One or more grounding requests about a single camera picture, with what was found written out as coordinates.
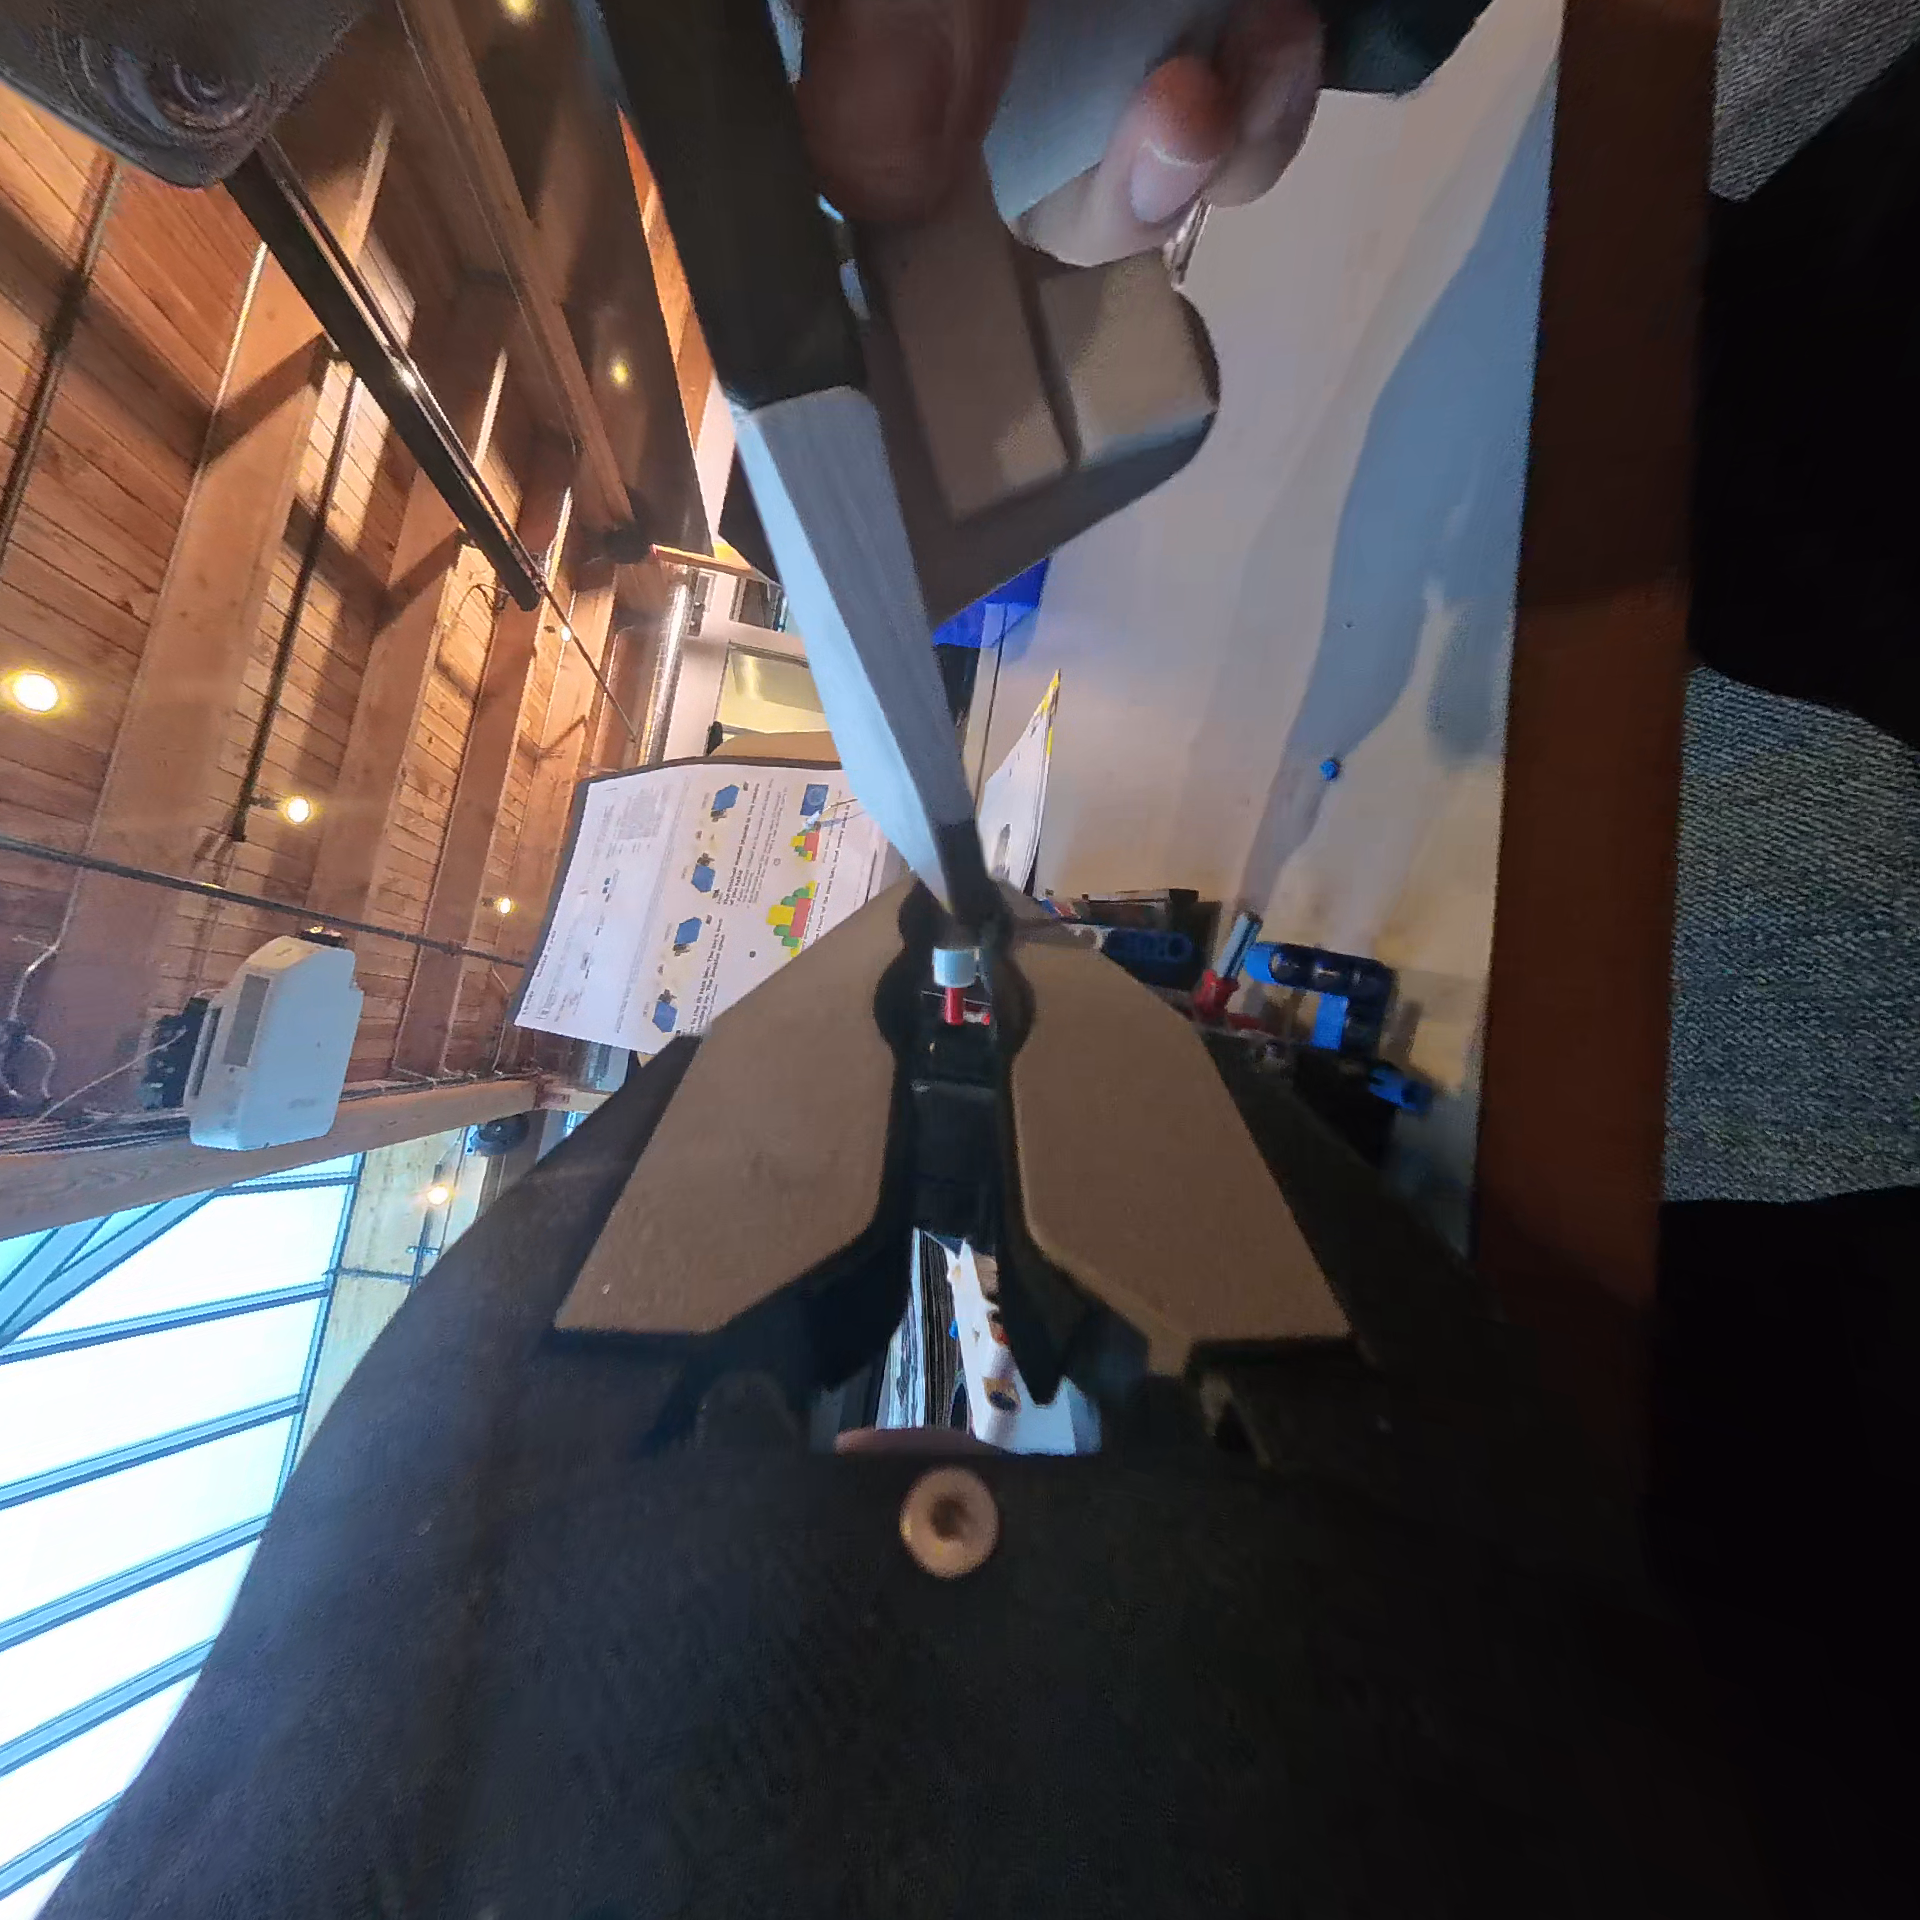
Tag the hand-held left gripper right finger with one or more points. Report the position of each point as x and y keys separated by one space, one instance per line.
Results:
x=1172 y=1171

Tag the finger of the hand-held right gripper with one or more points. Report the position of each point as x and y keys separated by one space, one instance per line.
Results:
x=869 y=630

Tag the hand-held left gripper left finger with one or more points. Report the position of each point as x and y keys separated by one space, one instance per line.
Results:
x=751 y=1171

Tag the toy brick race car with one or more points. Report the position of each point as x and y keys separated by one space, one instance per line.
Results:
x=1321 y=975

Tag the white beam assembly with pins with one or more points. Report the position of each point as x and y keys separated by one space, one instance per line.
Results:
x=955 y=983

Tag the grey desk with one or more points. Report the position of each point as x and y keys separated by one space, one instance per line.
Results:
x=1276 y=599

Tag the person's right hand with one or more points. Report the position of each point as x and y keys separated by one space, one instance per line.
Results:
x=902 y=106

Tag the blue plastic bin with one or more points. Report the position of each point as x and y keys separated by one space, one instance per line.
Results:
x=973 y=622

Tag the tan clipboard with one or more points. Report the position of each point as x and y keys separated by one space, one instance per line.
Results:
x=774 y=746

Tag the yellow-cornered white booklet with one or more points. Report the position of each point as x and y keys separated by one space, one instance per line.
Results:
x=1020 y=781

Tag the toy car instruction booklet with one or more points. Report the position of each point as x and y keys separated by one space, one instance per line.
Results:
x=975 y=1349

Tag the printed instruction sheet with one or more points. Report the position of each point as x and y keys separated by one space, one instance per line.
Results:
x=675 y=901

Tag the white projector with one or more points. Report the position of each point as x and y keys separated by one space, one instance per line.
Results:
x=278 y=1050

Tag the large bright window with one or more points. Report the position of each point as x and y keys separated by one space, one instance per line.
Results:
x=121 y=1501

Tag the black ceiling rail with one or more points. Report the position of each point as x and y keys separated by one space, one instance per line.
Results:
x=389 y=376

